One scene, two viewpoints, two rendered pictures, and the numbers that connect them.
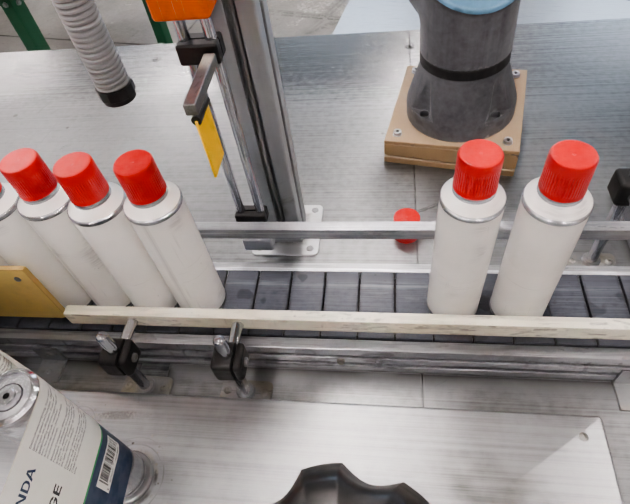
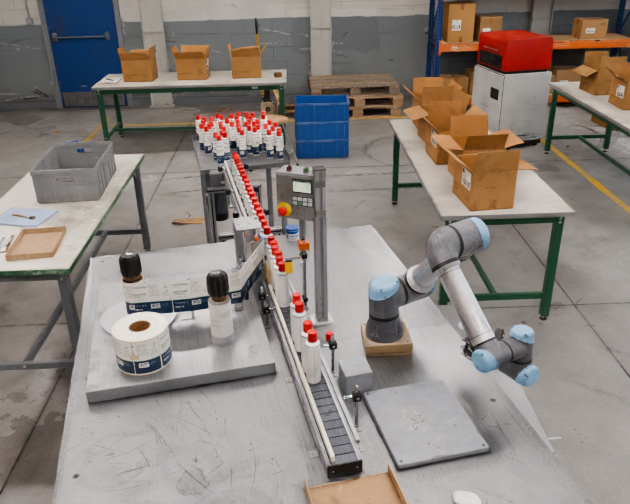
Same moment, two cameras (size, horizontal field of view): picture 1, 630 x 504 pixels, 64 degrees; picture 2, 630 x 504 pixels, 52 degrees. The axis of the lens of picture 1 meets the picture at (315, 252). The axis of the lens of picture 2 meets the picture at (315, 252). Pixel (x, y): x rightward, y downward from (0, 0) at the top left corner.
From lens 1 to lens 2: 2.34 m
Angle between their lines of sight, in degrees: 54
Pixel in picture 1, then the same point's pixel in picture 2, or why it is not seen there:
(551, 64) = (441, 360)
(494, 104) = (376, 332)
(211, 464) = (245, 317)
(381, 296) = not seen: hidden behind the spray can
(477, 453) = (260, 347)
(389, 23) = (452, 317)
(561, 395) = (285, 369)
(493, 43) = (372, 309)
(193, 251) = (281, 287)
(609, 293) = not seen: hidden behind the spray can
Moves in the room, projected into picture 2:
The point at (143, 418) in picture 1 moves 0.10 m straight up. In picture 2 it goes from (251, 306) to (249, 285)
